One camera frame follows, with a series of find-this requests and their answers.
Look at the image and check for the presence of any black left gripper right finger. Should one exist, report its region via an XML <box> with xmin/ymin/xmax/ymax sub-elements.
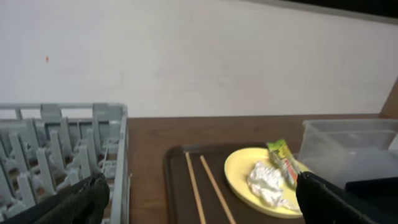
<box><xmin>296</xmin><ymin>172</ymin><xmax>397</xmax><ymax>224</ymax></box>

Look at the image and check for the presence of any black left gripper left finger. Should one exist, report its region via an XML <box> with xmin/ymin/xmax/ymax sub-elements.
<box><xmin>2</xmin><ymin>173</ymin><xmax>110</xmax><ymax>224</ymax></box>

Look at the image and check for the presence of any white tissue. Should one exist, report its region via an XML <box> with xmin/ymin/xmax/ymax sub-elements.
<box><xmin>246</xmin><ymin>161</ymin><xmax>300</xmax><ymax>212</ymax></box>

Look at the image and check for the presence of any green snack wrapper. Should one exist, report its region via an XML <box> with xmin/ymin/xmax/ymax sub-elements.
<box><xmin>267</xmin><ymin>139</ymin><xmax>302</xmax><ymax>189</ymax></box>

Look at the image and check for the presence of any wooden chopstick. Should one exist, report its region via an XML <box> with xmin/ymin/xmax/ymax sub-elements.
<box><xmin>200</xmin><ymin>156</ymin><xmax>236</xmax><ymax>224</ymax></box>
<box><xmin>185</xmin><ymin>152</ymin><xmax>206</xmax><ymax>224</ymax></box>

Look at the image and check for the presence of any black waste tray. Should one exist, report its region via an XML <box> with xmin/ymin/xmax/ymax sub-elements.
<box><xmin>345</xmin><ymin>177</ymin><xmax>397</xmax><ymax>217</ymax></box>

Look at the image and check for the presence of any grey dishwasher rack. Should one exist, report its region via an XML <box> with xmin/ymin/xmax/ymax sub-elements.
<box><xmin>1</xmin><ymin>103</ymin><xmax>131</xmax><ymax>223</ymax></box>

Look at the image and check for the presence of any clear plastic bin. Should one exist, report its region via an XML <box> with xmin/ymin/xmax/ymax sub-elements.
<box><xmin>297</xmin><ymin>119</ymin><xmax>397</xmax><ymax>188</ymax></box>

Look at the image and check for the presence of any yellow plate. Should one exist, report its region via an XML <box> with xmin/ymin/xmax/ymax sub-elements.
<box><xmin>224</xmin><ymin>147</ymin><xmax>302</xmax><ymax>219</ymax></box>

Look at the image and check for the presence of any dark brown serving tray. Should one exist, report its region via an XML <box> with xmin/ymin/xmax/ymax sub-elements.
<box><xmin>164</xmin><ymin>142</ymin><xmax>305</xmax><ymax>224</ymax></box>

